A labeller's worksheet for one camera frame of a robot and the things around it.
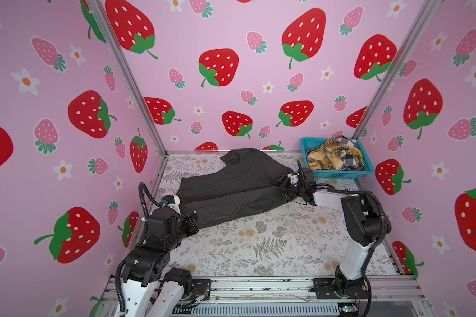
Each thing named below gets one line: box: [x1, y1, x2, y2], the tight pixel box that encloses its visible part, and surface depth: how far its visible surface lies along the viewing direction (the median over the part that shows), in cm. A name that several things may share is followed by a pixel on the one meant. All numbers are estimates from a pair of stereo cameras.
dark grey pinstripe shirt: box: [176, 147, 293, 228], surface depth 107 cm
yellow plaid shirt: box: [307, 138, 365, 171], surface depth 106 cm
